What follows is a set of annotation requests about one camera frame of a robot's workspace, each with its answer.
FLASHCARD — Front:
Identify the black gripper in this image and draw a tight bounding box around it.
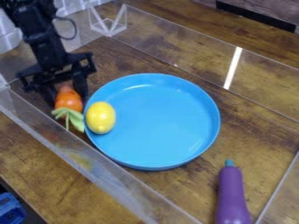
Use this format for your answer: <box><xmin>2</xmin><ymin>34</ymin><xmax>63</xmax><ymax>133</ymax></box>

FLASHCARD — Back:
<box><xmin>17</xmin><ymin>52</ymin><xmax>97</xmax><ymax>106</ymax></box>

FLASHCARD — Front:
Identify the orange toy carrot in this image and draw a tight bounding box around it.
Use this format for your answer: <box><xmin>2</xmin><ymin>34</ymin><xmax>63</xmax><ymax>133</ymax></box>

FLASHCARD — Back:
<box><xmin>51</xmin><ymin>84</ymin><xmax>85</xmax><ymax>132</ymax></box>

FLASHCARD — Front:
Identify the blue round plate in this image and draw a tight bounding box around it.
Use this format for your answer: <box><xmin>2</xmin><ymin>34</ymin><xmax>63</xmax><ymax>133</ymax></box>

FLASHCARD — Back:
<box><xmin>87</xmin><ymin>73</ymin><xmax>221</xmax><ymax>171</ymax></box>

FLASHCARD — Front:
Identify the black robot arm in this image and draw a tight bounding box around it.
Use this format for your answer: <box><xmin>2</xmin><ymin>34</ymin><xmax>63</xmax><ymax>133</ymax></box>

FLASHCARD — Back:
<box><xmin>0</xmin><ymin>0</ymin><xmax>98</xmax><ymax>106</ymax></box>

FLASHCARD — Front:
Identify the yellow toy lemon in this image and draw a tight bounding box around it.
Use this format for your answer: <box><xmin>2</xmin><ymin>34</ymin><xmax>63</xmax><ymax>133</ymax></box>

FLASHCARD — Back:
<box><xmin>86</xmin><ymin>101</ymin><xmax>118</xmax><ymax>134</ymax></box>

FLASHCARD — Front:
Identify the white checkered curtain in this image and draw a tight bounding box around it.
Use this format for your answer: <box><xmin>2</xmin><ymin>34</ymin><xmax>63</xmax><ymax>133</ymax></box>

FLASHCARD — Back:
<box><xmin>0</xmin><ymin>0</ymin><xmax>90</xmax><ymax>54</ymax></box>

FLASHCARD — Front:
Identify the blue object at corner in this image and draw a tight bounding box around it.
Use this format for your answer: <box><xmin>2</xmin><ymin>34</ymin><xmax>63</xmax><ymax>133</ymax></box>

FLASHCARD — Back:
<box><xmin>0</xmin><ymin>192</ymin><xmax>26</xmax><ymax>224</ymax></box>

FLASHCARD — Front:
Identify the purple toy eggplant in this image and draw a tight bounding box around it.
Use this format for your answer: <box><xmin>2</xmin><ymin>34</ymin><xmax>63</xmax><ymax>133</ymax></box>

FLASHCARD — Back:
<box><xmin>217</xmin><ymin>159</ymin><xmax>253</xmax><ymax>224</ymax></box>

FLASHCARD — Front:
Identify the clear acrylic enclosure wall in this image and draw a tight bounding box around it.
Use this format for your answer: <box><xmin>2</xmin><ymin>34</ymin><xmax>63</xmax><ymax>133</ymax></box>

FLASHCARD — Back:
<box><xmin>0</xmin><ymin>0</ymin><xmax>299</xmax><ymax>224</ymax></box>

